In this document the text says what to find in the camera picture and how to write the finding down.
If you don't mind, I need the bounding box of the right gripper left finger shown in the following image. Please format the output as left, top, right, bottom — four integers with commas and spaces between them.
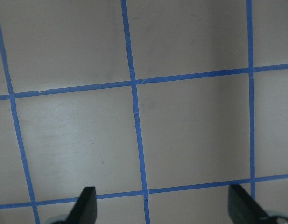
64, 187, 97, 224

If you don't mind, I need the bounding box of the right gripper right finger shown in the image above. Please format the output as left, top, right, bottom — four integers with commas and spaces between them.
228, 184, 274, 224

